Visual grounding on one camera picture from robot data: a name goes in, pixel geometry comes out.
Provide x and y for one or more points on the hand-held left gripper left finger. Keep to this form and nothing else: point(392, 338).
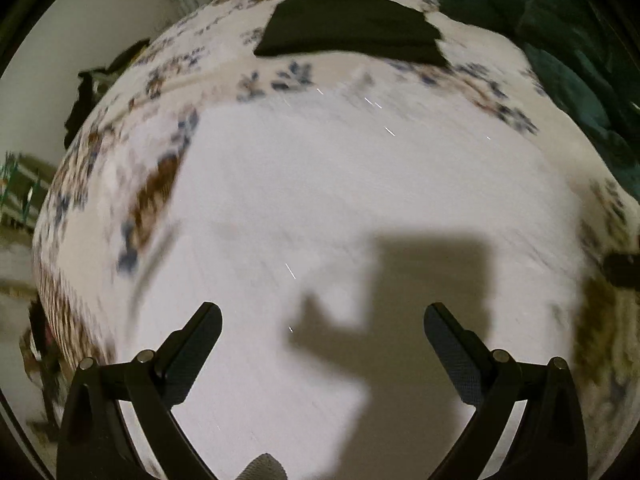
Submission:
point(192, 355)

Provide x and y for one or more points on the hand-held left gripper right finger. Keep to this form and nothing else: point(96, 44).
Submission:
point(452, 355)

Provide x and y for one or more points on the black garment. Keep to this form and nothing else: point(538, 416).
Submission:
point(345, 22)

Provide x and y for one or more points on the dark clothes pile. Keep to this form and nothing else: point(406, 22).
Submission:
point(95, 92)

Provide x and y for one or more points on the floral white bed sheet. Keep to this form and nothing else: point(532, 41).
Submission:
point(330, 220)

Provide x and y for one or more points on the dark green blanket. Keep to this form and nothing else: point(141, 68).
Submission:
point(560, 45)

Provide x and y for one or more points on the green metal rack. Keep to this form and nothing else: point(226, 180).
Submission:
point(22, 190)

